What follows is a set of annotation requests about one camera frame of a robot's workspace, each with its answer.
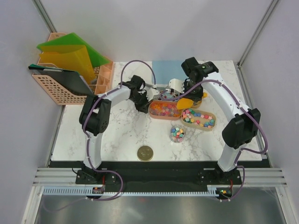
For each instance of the aluminium frame rail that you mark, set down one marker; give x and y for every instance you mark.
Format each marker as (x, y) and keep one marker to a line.
(254, 177)

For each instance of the clear plastic jar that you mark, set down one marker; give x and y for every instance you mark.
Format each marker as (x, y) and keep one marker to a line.
(177, 133)

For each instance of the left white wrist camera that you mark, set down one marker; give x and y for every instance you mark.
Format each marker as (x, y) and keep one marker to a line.
(152, 93)

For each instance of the white cable duct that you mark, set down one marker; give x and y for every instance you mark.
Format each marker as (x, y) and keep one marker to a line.
(101, 191)

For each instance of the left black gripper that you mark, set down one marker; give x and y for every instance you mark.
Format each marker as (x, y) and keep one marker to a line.
(144, 108)

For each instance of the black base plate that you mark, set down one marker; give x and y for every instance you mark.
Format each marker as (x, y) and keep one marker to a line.
(158, 175)

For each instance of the pink file organizer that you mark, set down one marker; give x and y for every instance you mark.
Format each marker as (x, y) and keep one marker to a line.
(61, 96)

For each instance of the blue tray of lollipops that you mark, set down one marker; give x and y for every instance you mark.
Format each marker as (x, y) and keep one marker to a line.
(166, 93)

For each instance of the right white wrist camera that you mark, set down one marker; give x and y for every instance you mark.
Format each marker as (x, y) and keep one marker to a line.
(177, 85)

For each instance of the beige tray colourful candies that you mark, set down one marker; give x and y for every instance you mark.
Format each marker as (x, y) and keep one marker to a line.
(198, 119)

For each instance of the green plastic folder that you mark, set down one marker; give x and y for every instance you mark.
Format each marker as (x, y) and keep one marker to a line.
(71, 41)

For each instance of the pink tray star candies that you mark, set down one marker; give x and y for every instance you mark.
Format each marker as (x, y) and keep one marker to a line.
(164, 110)

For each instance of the blue clipboard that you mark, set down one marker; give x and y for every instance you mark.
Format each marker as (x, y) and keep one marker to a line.
(167, 70)

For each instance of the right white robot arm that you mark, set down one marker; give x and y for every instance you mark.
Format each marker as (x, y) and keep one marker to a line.
(242, 120)

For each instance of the yellow plastic folder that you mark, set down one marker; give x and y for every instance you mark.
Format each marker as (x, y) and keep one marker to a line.
(77, 60)

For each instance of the orange plastic scoop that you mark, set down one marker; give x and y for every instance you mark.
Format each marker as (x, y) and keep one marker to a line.
(184, 103)

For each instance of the gold jar lid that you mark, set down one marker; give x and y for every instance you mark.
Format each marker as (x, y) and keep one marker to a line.
(145, 153)

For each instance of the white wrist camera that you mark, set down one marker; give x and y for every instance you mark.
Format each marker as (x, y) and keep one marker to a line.
(152, 93)
(177, 85)

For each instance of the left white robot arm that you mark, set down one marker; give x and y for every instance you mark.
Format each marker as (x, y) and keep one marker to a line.
(95, 115)

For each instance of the black folder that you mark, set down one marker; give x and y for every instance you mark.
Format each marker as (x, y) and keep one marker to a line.
(69, 79)

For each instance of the yellow tray jelly candies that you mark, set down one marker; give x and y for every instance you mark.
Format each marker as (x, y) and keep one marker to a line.
(196, 104)

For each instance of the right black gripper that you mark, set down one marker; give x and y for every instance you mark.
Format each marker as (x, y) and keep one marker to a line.
(195, 98)

